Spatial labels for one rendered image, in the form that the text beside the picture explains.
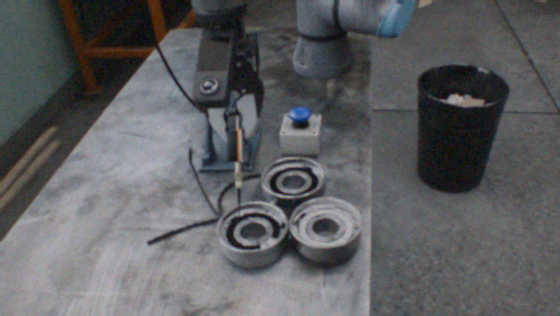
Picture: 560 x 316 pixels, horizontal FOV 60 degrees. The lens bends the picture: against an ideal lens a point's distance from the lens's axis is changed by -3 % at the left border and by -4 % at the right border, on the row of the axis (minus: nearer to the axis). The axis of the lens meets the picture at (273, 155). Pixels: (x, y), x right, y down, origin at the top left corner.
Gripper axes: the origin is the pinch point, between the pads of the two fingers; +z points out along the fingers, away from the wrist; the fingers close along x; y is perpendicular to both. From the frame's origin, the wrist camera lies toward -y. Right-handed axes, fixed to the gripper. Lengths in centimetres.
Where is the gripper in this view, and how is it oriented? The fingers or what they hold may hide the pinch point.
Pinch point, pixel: (237, 138)
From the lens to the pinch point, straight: 75.2
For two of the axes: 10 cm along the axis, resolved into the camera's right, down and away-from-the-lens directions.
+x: -9.9, 0.0, 1.4
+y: 1.1, -6.0, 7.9
